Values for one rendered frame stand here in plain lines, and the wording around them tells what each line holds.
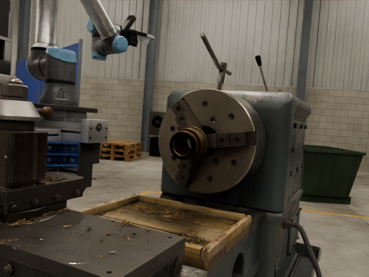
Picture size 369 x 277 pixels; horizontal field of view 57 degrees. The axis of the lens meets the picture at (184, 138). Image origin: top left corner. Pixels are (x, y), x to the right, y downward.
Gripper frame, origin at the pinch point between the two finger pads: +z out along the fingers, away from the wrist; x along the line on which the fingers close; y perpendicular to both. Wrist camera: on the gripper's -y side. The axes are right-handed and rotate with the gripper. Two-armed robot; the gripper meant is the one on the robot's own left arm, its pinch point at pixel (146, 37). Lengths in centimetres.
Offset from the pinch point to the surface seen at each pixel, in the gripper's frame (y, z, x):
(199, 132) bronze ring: 35, -56, 92
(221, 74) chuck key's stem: 18, -43, 86
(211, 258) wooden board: 54, -76, 116
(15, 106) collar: 31, -105, 96
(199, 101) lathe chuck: 27, -47, 83
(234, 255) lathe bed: 64, -52, 108
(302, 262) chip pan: 91, 24, 101
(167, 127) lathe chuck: 37, -50, 75
